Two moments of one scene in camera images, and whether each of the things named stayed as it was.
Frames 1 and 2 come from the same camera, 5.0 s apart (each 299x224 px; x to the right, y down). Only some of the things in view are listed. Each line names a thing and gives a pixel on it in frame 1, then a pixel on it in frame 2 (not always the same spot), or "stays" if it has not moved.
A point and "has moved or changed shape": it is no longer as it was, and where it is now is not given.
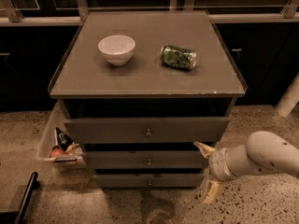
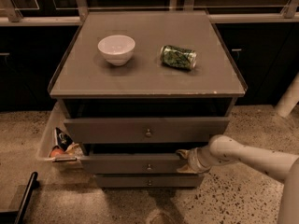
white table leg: x=290 y=99 stays
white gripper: x=217 y=164 to x=193 y=161
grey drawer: x=145 y=160 has moved or changed shape
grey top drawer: x=147 y=129 stays
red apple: x=56 y=152 stays
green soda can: x=178 y=57 stays
